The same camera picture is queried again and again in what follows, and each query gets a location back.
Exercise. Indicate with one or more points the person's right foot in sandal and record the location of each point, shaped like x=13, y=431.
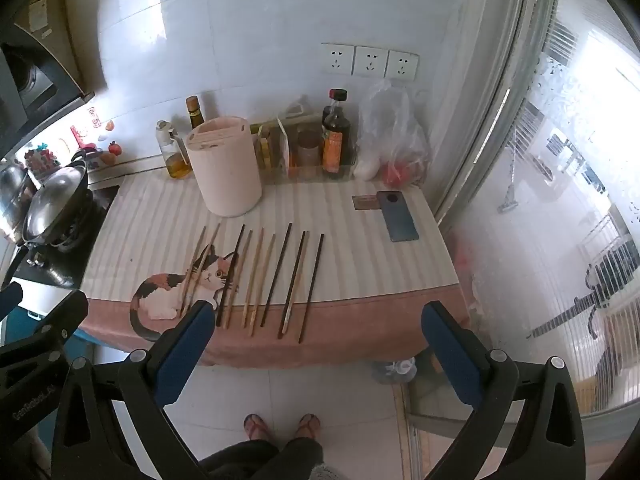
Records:
x=307, y=425

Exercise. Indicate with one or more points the person's foot in sandal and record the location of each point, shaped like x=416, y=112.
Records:
x=255, y=427
x=307, y=425

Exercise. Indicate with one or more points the person's left foot in sandal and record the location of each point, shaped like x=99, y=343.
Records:
x=255, y=427

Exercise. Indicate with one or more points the person's dark pants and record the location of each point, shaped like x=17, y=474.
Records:
x=270, y=460

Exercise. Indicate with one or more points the soy sauce bottle red cap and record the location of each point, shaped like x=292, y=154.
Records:
x=335, y=145

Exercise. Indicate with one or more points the dark wooden chopstick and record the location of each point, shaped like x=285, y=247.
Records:
x=291, y=285
x=232, y=267
x=311, y=287
x=277, y=270

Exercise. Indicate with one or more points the pale pink cylindrical utensil holder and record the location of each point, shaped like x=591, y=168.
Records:
x=225, y=170

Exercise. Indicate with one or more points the red tomato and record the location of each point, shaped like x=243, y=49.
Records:
x=396, y=174

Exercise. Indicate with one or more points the yellow seasoning packets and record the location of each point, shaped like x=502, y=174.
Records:
x=266, y=152

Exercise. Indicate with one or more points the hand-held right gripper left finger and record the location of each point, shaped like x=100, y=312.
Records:
x=184, y=350

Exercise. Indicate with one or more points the sliding glass door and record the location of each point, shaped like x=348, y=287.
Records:
x=550, y=185

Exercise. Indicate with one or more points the white wall socket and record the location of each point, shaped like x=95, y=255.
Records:
x=370, y=61
x=401, y=65
x=337, y=58

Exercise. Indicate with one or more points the clear plastic bag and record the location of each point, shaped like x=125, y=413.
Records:
x=395, y=125

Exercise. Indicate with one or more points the white powder bag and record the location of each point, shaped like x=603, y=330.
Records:
x=367, y=168

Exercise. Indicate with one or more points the clear plastic organizer tray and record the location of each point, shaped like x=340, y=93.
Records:
x=300, y=170

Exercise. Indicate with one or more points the wok with metal lid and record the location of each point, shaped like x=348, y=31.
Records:
x=55, y=200

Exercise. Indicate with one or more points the red fruit wall sticker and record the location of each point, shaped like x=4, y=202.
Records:
x=114, y=148

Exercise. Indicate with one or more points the dark smartphone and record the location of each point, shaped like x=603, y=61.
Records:
x=397, y=216

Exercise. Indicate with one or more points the dark bottle with gold cap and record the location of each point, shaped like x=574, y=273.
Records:
x=195, y=112

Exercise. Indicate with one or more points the black gas stove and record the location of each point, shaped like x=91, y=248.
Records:
x=70, y=255

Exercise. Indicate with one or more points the clear plastic water bottle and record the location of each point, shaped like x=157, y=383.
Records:
x=395, y=367

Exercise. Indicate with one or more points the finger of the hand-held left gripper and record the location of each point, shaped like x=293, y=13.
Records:
x=10, y=299
x=55, y=322

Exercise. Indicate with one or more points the small brown card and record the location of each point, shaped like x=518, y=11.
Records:
x=365, y=203

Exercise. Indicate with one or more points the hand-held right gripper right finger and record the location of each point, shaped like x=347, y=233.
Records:
x=450, y=355

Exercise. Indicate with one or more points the metal pot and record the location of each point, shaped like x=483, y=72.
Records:
x=11, y=190

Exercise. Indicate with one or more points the black range hood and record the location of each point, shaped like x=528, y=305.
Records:
x=35, y=60

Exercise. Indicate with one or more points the glass oil bottle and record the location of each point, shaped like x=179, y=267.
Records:
x=174, y=157

